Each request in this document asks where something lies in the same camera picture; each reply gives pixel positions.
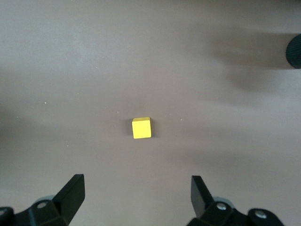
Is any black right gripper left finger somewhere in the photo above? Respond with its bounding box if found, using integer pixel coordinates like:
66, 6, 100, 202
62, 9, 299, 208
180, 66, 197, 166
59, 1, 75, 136
0, 174, 86, 226

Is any yellow cube block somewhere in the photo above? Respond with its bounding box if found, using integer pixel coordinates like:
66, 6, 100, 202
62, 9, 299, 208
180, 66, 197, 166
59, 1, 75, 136
131, 117, 152, 139

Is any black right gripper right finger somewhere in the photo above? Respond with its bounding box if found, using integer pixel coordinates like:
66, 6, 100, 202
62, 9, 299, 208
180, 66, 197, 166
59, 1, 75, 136
187, 175, 285, 226

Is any black ribbed cylinder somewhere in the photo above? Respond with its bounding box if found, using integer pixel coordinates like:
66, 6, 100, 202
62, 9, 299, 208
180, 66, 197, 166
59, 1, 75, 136
285, 34, 301, 70

